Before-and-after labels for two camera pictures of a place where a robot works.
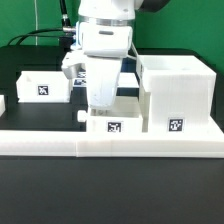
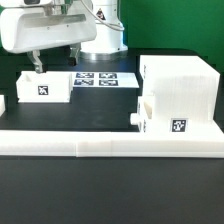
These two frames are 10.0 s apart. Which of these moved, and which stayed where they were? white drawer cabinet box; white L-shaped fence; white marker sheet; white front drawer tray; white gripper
Moved: white gripper; white front drawer tray
Stayed: white L-shaped fence; white drawer cabinet box; white marker sheet
